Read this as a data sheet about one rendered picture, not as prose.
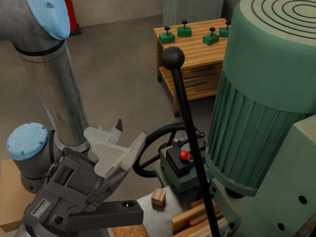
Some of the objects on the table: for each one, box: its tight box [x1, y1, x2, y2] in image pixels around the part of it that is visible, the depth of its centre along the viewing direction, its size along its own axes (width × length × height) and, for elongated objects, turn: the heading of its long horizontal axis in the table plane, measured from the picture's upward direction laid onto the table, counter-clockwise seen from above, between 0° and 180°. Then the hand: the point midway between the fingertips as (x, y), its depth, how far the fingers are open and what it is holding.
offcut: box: [151, 188, 166, 206], centre depth 80 cm, size 3×3×3 cm
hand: (135, 126), depth 44 cm, fingers open, 14 cm apart
